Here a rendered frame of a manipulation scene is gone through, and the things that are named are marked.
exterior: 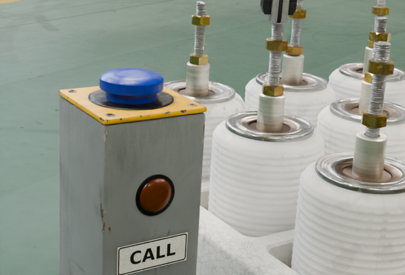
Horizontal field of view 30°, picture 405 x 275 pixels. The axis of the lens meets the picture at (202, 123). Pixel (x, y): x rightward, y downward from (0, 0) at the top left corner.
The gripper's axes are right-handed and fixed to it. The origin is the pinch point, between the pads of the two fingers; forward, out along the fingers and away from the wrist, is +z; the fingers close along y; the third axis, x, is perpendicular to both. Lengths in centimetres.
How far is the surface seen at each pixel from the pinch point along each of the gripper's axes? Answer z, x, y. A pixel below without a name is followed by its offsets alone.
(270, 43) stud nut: 3.6, -0.7, -0.4
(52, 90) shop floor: 36, 101, -29
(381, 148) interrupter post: 8.6, -11.5, 6.2
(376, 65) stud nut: 2.7, -11.1, 5.2
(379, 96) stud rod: 4.9, -10.9, 5.7
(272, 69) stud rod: 5.8, -0.4, 0.0
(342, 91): 12.3, 18.8, 11.5
